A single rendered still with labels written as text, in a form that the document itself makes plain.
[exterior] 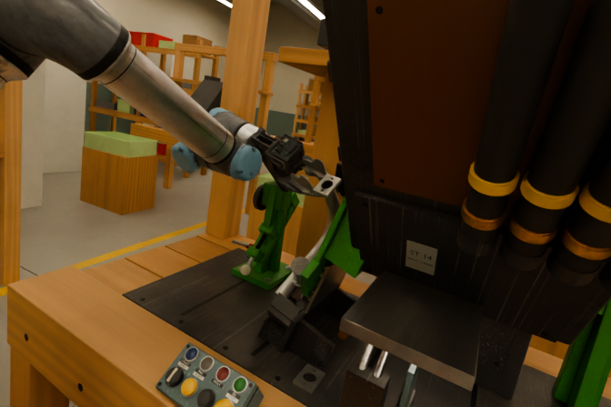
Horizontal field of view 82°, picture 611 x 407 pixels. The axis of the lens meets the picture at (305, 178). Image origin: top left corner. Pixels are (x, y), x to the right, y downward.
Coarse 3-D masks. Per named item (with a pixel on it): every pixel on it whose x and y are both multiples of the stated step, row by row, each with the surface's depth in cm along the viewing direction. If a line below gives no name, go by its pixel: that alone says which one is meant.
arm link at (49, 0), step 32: (0, 0) 42; (32, 0) 42; (64, 0) 44; (0, 32) 45; (32, 32) 43; (64, 32) 44; (96, 32) 46; (128, 32) 52; (64, 64) 47; (96, 64) 47; (128, 64) 51; (128, 96) 54; (160, 96) 56; (192, 128) 62; (224, 128) 69; (224, 160) 70; (256, 160) 73
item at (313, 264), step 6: (312, 264) 66; (318, 264) 66; (306, 270) 65; (312, 270) 65; (318, 270) 68; (306, 276) 64; (312, 276) 66; (318, 276) 70; (306, 282) 65; (312, 282) 68; (306, 288) 68; (312, 288) 71; (306, 294) 71
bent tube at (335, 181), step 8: (328, 176) 79; (320, 184) 78; (328, 184) 79; (336, 184) 77; (320, 192) 76; (328, 192) 75; (328, 200) 79; (336, 200) 80; (328, 208) 82; (336, 208) 81; (328, 216) 83; (328, 224) 84; (320, 240) 83; (312, 256) 80; (288, 280) 77; (280, 288) 76; (288, 288) 76; (288, 296) 76
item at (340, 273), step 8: (328, 264) 70; (328, 272) 70; (336, 272) 76; (344, 272) 84; (320, 280) 70; (328, 280) 74; (336, 280) 81; (320, 288) 71; (328, 288) 78; (312, 296) 71; (320, 296) 75; (312, 304) 72
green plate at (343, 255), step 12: (336, 216) 64; (336, 228) 64; (348, 228) 64; (324, 240) 65; (336, 240) 65; (348, 240) 64; (324, 252) 65; (336, 252) 66; (348, 252) 64; (324, 264) 70; (336, 264) 66; (348, 264) 65; (360, 264) 63
